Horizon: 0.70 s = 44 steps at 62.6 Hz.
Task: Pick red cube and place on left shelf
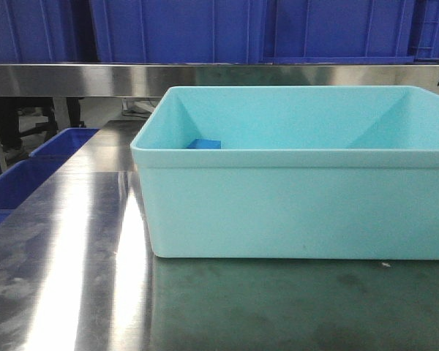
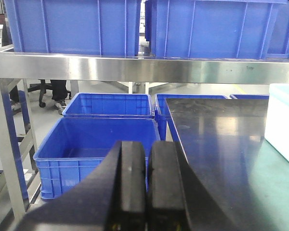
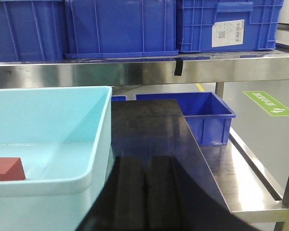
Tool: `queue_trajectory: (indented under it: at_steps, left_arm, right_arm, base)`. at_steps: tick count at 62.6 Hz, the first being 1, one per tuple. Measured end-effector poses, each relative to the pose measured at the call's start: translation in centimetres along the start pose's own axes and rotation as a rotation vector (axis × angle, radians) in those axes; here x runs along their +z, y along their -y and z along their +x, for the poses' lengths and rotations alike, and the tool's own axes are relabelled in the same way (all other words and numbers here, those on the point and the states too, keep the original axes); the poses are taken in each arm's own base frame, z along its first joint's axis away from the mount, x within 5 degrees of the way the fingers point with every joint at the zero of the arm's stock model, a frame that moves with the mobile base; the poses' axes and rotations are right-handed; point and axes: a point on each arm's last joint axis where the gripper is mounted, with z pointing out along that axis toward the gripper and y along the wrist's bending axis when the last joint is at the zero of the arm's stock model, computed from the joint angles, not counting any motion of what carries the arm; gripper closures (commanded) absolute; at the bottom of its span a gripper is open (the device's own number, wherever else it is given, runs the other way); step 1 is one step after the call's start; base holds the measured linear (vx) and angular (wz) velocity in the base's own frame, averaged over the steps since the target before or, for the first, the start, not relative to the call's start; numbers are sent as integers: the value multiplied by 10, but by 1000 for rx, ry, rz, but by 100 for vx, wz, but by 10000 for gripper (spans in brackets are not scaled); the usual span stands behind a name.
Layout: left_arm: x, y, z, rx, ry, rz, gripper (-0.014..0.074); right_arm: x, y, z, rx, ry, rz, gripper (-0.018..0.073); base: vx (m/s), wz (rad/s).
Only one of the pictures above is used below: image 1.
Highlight small blue cube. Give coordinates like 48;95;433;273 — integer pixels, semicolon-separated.
186;139;222;150

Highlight stainless steel shelf beam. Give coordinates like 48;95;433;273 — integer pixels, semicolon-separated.
0;64;439;97

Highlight light teal plastic tub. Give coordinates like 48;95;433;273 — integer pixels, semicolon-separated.
130;86;439;260

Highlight blue bin lower far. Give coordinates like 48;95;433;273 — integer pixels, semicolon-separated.
29;128;99;159

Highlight blue bin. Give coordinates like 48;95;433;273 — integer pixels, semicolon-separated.
0;157;66;224
29;128;99;159

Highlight blue crate upper right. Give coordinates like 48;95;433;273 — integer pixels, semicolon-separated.
262;0;415;64

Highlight blue crate upper middle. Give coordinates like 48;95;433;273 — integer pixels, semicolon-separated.
90;1;268;64

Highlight blue bin lower near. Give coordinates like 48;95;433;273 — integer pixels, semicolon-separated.
0;157;66;224

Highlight blue crate upper left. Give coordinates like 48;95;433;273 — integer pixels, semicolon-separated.
0;1;79;64

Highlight blue ribbed crate far right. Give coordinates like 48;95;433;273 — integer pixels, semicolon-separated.
409;0;439;61

